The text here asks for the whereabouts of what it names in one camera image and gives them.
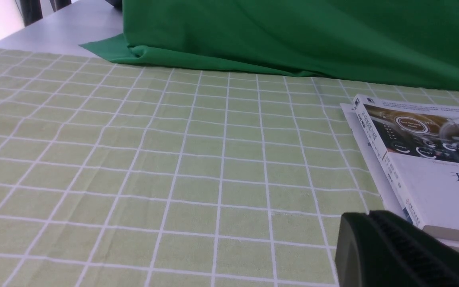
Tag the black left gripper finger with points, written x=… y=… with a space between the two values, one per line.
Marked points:
x=380 y=249

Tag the white bottom book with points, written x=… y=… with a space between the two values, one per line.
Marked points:
x=389 y=198

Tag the white book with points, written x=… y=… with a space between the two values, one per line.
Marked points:
x=417 y=146
x=389 y=198

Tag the white top book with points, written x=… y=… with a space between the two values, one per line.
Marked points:
x=417 y=146

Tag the green backdrop cloth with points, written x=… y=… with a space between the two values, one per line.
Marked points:
x=397 y=42

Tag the green checkered tablecloth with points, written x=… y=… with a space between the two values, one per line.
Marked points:
x=119 y=176

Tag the dark chair legs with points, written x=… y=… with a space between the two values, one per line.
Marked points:
x=31 y=10

